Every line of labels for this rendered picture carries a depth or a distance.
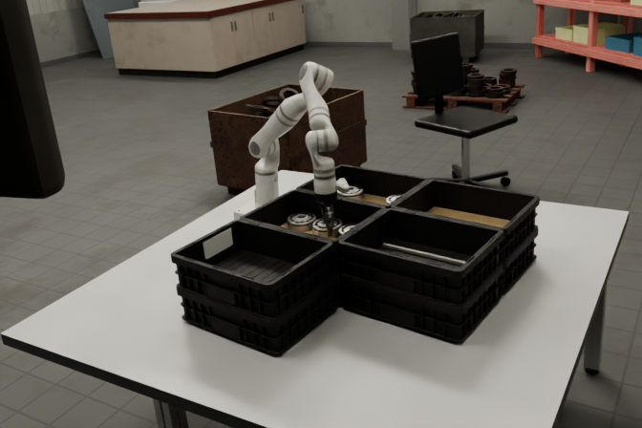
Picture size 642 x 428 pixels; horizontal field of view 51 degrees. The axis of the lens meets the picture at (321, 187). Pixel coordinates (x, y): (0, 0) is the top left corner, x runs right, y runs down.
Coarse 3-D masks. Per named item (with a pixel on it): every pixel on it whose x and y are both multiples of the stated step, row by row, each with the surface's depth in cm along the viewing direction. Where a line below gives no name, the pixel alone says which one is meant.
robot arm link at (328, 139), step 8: (312, 120) 217; (320, 120) 216; (328, 120) 216; (312, 128) 218; (320, 128) 218; (328, 128) 214; (320, 136) 211; (328, 136) 211; (336, 136) 212; (320, 144) 211; (328, 144) 211; (336, 144) 212
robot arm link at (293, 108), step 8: (320, 72) 231; (328, 72) 233; (320, 80) 231; (328, 80) 232; (320, 88) 233; (328, 88) 234; (296, 96) 244; (280, 104) 247; (288, 104) 244; (296, 104) 242; (304, 104) 241; (288, 112) 244; (296, 112) 243; (304, 112) 244; (296, 120) 247
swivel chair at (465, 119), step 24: (432, 48) 451; (456, 48) 465; (432, 72) 453; (456, 72) 468; (432, 96) 456; (432, 120) 451; (456, 120) 446; (480, 120) 442; (504, 120) 441; (456, 168) 491
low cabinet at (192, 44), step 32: (192, 0) 1129; (224, 0) 1076; (256, 0) 1026; (288, 0) 1084; (128, 32) 1008; (160, 32) 975; (192, 32) 946; (224, 32) 951; (256, 32) 1018; (288, 32) 1091; (128, 64) 1030; (160, 64) 996; (192, 64) 966; (224, 64) 959; (256, 64) 1037
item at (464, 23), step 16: (416, 16) 941; (432, 16) 951; (448, 16) 930; (464, 16) 890; (480, 16) 920; (416, 32) 921; (432, 32) 913; (448, 32) 905; (464, 32) 898; (480, 32) 928; (464, 48) 905; (480, 48) 936
